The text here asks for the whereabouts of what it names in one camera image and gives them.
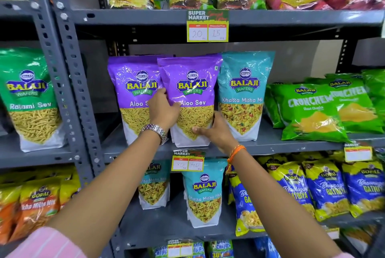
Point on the person's right hand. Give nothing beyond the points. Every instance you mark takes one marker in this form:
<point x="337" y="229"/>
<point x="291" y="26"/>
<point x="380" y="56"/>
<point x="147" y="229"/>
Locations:
<point x="221" y="134"/>

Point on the person's left hand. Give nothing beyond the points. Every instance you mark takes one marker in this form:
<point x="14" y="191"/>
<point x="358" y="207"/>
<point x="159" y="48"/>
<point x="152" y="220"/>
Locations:
<point x="161" y="112"/>

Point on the person's right thumb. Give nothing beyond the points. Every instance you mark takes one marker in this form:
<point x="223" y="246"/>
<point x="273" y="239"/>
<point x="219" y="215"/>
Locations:
<point x="201" y="130"/>

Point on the person's left thumb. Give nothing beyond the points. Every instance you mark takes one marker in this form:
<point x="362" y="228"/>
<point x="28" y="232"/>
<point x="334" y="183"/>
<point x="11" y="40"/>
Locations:
<point x="175" y="107"/>

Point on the purple snack pouch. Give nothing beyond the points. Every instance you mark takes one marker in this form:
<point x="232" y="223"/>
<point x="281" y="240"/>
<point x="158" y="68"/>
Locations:
<point x="132" y="86"/>
<point x="197" y="77"/>

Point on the person's right forearm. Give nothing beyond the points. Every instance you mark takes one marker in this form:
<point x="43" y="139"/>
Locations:
<point x="276" y="203"/>

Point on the person's left forearm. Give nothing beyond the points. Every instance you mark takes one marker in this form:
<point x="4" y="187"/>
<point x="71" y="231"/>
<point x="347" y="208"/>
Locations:
<point x="114" y="194"/>

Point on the silver metal wristwatch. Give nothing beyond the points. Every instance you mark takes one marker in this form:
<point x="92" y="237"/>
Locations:
<point x="155" y="130"/>

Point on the green yellow price tag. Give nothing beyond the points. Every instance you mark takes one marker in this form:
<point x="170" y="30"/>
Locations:
<point x="207" y="26"/>
<point x="180" y="248"/>
<point x="188" y="161"/>
<point x="358" y="154"/>

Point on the teal snack pouch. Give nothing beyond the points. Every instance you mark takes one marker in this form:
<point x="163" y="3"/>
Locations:
<point x="245" y="86"/>
<point x="204" y="191"/>
<point x="153" y="185"/>

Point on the green puffed snack packet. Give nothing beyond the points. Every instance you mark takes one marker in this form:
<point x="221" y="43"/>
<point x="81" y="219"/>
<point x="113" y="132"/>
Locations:
<point x="312" y="113"/>
<point x="358" y="107"/>
<point x="272" y="107"/>
<point x="374" y="83"/>

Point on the grey metal shelf rack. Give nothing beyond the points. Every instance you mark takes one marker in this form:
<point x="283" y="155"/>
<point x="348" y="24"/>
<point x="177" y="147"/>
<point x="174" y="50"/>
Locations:
<point x="270" y="20"/>
<point x="18" y="14"/>

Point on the orange yellow snack packet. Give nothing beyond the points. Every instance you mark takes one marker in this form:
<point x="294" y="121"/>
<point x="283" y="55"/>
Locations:
<point x="7" y="212"/>
<point x="69" y="190"/>
<point x="37" y="206"/>

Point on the blue snack packet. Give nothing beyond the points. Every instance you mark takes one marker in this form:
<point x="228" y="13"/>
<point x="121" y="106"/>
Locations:
<point x="267" y="248"/>

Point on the row of blue yellow packets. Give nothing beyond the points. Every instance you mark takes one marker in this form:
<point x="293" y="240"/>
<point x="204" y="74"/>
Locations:
<point x="324" y="188"/>

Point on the large green snack pouch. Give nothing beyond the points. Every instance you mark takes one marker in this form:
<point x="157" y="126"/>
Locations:
<point x="28" y="101"/>

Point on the pink striped shirt sleeve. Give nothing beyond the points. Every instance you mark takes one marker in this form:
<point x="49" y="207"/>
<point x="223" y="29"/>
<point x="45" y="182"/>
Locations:
<point x="341" y="255"/>
<point x="45" y="244"/>

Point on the yellow green snack packet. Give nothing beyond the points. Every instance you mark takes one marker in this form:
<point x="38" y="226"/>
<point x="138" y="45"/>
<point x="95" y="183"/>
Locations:
<point x="358" y="238"/>

